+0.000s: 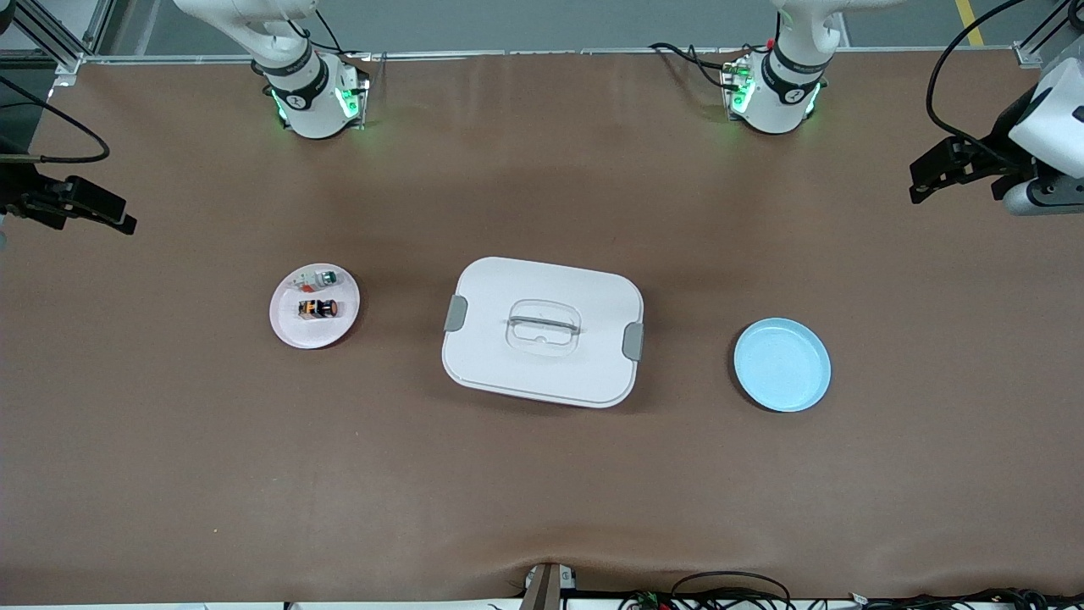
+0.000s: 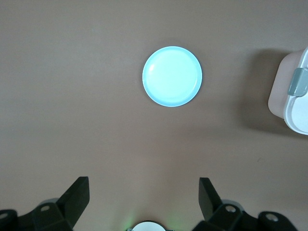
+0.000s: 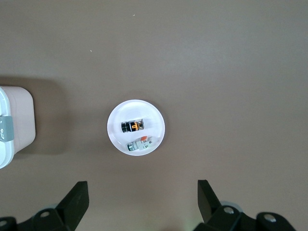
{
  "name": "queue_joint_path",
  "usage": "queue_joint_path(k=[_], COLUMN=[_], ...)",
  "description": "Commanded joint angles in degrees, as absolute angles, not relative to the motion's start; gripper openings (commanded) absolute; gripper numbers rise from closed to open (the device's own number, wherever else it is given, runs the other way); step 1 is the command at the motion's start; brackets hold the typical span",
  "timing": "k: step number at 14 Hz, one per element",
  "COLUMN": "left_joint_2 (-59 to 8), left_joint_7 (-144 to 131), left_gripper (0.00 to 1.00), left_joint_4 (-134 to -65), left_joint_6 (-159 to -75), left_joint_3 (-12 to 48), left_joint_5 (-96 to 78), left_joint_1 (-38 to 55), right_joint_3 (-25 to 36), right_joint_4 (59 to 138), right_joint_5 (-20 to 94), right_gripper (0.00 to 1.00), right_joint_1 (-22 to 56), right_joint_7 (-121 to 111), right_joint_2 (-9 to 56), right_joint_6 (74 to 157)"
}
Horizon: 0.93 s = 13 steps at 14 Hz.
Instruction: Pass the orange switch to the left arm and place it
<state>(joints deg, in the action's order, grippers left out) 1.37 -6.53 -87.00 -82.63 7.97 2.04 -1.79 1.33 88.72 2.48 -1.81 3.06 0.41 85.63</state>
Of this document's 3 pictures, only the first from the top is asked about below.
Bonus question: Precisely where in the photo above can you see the white lidded box grey latches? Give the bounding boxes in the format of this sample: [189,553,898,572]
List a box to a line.
[441,257,645,409]

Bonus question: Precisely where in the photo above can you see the pink round plate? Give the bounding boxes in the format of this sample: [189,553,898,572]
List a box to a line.
[269,263,362,350]

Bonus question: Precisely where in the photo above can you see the light blue round plate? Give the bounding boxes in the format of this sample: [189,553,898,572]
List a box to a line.
[733,318,832,413]

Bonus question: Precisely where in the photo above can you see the brown table mat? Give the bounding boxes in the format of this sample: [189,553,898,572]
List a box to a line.
[0,49,1084,606]

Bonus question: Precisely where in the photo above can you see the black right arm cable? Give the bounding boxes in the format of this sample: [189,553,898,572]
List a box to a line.
[0,75,112,165]

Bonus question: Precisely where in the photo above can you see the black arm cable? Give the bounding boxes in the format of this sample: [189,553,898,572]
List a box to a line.
[0,75,112,165]
[926,0,1030,152]

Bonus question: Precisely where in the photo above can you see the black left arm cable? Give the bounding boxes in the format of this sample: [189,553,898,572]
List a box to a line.
[926,0,1030,152]

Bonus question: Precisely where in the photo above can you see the aluminium frame profile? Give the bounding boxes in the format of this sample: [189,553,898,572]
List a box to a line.
[0,0,115,79]
[1012,0,1084,70]

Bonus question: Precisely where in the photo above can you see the black left base cables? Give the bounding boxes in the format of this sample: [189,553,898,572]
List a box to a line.
[649,41,748,91]

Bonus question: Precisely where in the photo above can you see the black right base cable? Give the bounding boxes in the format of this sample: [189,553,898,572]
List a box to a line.
[292,0,348,60]

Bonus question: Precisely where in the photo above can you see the silver table edge rail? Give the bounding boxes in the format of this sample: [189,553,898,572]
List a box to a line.
[80,46,1030,67]

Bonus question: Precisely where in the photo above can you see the black cable bundle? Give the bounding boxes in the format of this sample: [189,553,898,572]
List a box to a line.
[618,571,1084,610]

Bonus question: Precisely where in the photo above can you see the metal post with bracket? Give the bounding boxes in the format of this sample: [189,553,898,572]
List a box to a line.
[518,562,578,610]

